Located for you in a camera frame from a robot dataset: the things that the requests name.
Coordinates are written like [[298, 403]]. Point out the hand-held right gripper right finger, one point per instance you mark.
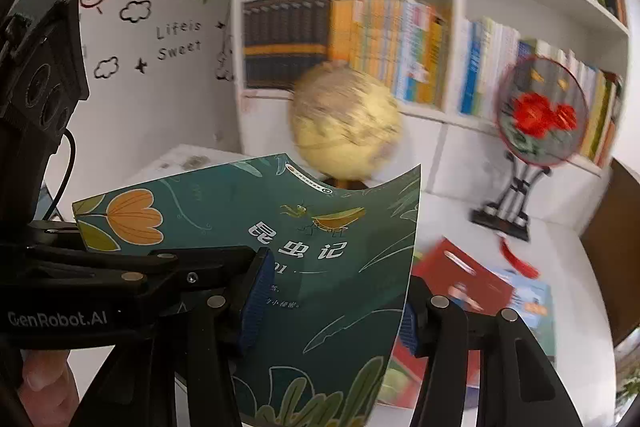
[[410, 322]]

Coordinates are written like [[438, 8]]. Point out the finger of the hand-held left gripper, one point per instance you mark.
[[150, 269], [50, 234]]

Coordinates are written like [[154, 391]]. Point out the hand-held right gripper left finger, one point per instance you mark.
[[252, 302]]

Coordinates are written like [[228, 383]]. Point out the red cover book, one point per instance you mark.
[[450, 267]]

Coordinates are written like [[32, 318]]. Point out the teal insect cover book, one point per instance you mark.
[[225, 212]]

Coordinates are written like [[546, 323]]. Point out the light blue cover book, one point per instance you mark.
[[535, 307]]

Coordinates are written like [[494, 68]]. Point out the row of dark hardcover books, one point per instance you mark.
[[285, 37]]

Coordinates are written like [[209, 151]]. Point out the row of mixed colourful books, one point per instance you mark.
[[485, 67]]

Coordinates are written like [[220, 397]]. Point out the row of orange paperback books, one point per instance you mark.
[[390, 47]]

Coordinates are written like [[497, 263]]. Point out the person's left hand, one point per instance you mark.
[[45, 377]]

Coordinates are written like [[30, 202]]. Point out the red tassel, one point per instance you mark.
[[517, 259]]

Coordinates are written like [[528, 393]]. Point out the yellow desk globe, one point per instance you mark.
[[345, 122]]

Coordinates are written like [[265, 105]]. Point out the brown wooden sideboard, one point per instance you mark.
[[615, 232]]

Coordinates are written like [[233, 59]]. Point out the red flower embroidered fan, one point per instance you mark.
[[540, 117]]

